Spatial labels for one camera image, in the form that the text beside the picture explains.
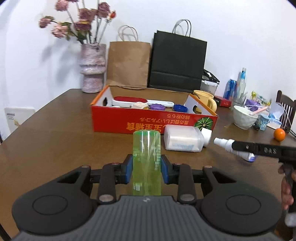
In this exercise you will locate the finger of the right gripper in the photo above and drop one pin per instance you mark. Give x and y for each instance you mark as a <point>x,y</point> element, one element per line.
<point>280,152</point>

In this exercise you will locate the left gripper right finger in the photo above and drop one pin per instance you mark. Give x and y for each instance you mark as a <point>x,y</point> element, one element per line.
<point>227,204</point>

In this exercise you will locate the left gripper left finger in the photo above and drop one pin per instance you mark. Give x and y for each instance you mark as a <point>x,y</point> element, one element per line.
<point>67,202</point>

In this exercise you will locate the green translucent bottle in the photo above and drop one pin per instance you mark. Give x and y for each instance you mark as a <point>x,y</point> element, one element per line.
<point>146,175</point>

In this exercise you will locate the person's right hand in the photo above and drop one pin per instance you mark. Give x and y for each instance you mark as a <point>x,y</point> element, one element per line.
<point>286,197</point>

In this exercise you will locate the orange fruit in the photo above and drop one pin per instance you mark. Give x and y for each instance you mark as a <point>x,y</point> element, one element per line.
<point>279,134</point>

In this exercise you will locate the small blue cup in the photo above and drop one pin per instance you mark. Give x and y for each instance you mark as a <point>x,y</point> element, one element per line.
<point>263,120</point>

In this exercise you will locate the clear blue plastic bag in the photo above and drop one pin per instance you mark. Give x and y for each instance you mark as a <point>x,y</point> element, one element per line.
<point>277,116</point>

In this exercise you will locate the dark wooden chair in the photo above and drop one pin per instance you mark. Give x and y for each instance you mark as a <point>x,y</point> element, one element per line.
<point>289,111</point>

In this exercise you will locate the white ceramic bowl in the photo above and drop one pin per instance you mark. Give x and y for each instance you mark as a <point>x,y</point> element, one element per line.
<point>242,117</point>

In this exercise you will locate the purple package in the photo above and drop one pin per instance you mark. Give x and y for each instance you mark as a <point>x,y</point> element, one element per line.
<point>252,105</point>

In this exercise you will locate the clear glass bottle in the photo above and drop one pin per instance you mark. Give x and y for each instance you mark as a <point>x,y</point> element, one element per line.
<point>240,89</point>

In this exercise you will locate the blue drink can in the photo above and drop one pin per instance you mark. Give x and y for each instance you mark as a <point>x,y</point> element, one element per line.
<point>229,89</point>

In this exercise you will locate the red black small box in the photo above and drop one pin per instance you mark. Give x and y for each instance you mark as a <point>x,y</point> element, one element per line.
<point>222,102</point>

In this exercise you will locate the yellow ceramic mug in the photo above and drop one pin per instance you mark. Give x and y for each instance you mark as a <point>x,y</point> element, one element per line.
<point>206,98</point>

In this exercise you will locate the clear plastic food container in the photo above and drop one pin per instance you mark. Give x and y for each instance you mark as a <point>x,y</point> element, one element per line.
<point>209,82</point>

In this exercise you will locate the blue ridged disc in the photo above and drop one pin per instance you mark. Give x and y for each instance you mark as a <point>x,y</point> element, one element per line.
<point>180,108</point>

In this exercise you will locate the red cardboard box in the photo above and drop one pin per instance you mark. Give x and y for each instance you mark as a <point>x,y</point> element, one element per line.
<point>111,118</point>

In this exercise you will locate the purple ridged disc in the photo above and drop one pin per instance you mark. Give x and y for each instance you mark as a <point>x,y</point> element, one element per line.
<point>157,106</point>

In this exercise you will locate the beige small box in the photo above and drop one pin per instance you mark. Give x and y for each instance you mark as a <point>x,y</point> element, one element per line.
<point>140,105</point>

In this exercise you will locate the black paper bag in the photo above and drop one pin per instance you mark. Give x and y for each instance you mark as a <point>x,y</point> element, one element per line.
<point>177,60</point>

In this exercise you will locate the pink stone vase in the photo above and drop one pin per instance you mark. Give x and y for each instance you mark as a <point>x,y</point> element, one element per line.
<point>93,67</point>

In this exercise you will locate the brown paper bag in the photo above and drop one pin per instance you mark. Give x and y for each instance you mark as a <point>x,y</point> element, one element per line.
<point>128,60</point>

